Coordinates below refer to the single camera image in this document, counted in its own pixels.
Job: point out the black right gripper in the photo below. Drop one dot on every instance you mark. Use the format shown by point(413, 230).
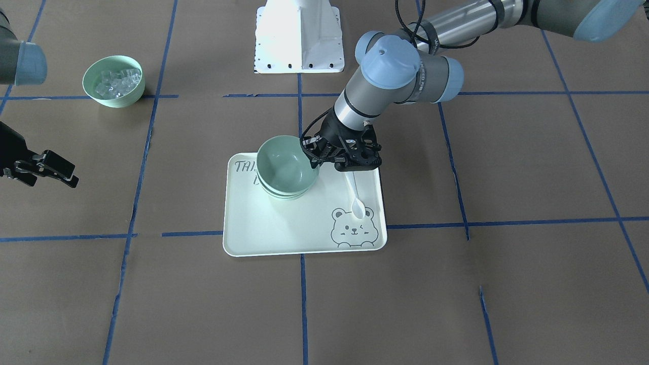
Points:
point(11, 145)

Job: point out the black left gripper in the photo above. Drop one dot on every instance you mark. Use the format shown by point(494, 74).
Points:
point(336, 130)

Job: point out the lone green bowl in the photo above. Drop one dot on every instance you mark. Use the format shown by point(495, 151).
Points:
point(283, 165)

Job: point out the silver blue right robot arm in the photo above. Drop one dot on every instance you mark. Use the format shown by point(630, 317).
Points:
point(24, 63)

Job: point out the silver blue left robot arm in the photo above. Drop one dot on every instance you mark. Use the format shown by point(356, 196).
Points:
point(405, 66)

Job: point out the green bowl on tray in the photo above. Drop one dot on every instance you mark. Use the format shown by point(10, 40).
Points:
point(284, 197)

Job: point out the white plastic spoon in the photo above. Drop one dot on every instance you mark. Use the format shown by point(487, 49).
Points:
point(357, 205)

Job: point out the cream bear print tray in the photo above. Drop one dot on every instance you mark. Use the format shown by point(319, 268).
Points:
point(321, 220)

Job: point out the green bowl with ice cubes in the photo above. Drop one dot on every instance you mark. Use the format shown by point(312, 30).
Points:
point(115, 81)

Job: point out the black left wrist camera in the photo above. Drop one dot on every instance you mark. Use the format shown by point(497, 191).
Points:
point(361, 148)

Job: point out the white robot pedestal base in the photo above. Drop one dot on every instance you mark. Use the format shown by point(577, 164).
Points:
point(298, 37)

